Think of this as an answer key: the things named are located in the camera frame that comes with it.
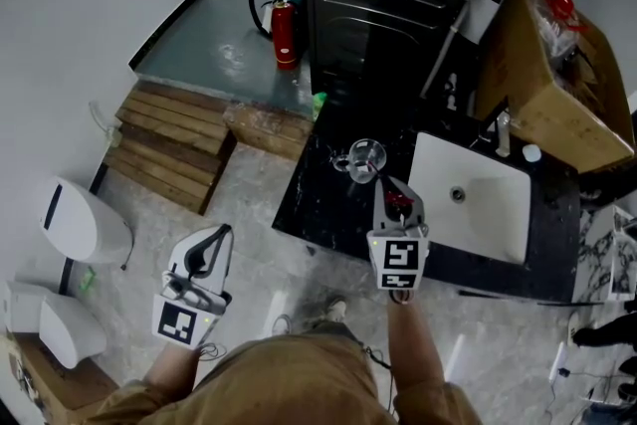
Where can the white bin with black slot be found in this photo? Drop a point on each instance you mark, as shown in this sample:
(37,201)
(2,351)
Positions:
(77,221)

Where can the clear glass mug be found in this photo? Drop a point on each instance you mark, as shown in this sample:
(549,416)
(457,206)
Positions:
(360,175)

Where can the person's left forearm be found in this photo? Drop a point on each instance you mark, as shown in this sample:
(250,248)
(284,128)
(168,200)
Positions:
(171,365)

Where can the person's shoe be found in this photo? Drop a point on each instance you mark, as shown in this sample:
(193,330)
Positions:
(337,308)
(281,324)
(573,328)

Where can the black ribbed cabinet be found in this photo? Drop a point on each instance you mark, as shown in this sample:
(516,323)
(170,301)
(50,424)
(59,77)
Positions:
(383,15)

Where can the black power adapter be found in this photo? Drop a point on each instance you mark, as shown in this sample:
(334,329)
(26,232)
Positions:
(564,372)

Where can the white sink basin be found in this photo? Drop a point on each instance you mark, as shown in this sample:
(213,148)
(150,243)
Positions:
(492,219)

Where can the wooden block step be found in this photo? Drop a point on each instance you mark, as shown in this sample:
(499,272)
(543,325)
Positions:
(266,129)

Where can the small green packet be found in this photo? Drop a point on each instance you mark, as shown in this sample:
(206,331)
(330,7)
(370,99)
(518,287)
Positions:
(88,278)

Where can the clear plastic tube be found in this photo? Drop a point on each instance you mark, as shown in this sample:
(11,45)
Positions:
(97,114)

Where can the small white round cap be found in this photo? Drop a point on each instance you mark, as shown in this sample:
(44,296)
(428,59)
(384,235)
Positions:
(531,153)

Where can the person's left shoe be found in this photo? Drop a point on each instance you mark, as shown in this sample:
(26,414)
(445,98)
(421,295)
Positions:
(281,324)

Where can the person's brown clothing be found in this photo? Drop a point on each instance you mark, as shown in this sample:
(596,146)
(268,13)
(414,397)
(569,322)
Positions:
(288,383)

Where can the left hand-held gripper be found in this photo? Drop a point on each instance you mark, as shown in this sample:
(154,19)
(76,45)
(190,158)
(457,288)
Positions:
(171,321)

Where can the metal faucet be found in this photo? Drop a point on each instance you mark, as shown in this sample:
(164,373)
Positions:
(503,134)

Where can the person's right forearm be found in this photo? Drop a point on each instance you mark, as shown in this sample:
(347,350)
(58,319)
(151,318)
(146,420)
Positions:
(413,343)

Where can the clear plastic bag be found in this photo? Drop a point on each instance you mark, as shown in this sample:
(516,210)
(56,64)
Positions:
(557,37)

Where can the large cardboard box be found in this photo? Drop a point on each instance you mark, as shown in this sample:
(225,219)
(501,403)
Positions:
(547,119)

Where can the green bottle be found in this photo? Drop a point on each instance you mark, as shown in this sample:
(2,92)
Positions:
(319,106)

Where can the white pipe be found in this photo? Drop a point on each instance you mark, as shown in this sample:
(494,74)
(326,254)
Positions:
(443,55)

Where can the black marble vanity table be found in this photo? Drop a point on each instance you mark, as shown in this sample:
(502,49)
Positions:
(328,209)

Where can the red-handled spoon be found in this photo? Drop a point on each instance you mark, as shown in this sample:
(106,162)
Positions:
(398,199)

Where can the person's right shoe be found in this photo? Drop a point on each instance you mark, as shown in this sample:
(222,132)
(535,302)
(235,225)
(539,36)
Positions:
(337,308)

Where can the white marble cabinet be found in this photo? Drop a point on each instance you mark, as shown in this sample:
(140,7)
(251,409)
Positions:
(599,259)

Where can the wooden steps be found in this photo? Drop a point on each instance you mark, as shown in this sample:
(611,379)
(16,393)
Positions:
(166,142)

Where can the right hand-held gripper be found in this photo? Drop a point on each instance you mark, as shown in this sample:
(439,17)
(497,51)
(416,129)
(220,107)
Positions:
(398,259)

